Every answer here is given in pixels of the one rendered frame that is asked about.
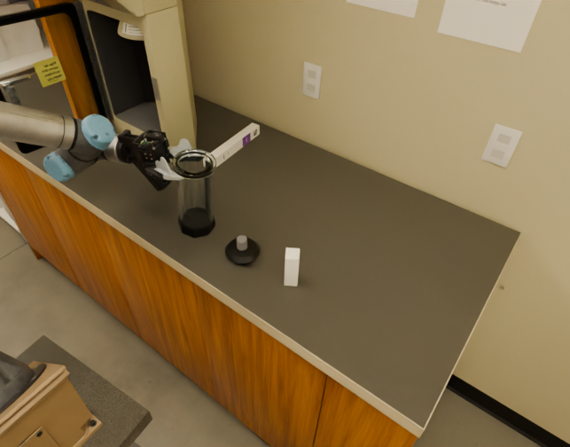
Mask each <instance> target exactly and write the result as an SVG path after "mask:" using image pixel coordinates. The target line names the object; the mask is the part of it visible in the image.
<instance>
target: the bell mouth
mask: <svg viewBox="0 0 570 447"><path fill-rule="evenodd" d="M118 34H119V35H120V36H122V37H124V38H127V39H130V40H137V41H143V40H144V37H143V33H142V31H141V30H140V28H139V27H136V26H133V25H130V24H128V23H126V22H123V21H120V23H119V26H118Z"/></svg>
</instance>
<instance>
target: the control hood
mask: <svg viewBox="0 0 570 447"><path fill-rule="evenodd" d="M103 1H104V2H106V3H107V4H108V5H110V6H111V7H112V8H113V9H115V10H118V11H120V12H125V13H127V14H130V15H133V16H136V17H141V16H144V5H143V0H103ZM111 7H110V8H111Z"/></svg>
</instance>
